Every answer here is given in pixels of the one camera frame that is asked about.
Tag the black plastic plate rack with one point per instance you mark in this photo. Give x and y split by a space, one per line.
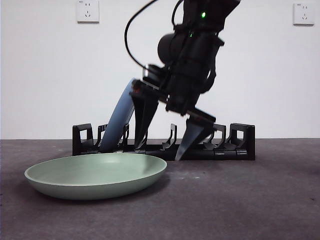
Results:
225 153

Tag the blue round plate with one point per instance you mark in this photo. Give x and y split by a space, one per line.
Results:
117 115

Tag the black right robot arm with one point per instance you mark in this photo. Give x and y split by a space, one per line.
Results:
197 50

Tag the pale green round plate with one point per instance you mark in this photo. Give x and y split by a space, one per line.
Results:
95 175

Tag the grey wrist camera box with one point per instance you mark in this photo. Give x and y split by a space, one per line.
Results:
153 75

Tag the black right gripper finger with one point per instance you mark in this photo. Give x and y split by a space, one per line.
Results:
191 137
145 117

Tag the white wall socket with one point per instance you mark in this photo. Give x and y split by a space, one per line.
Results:
88 11
303 14

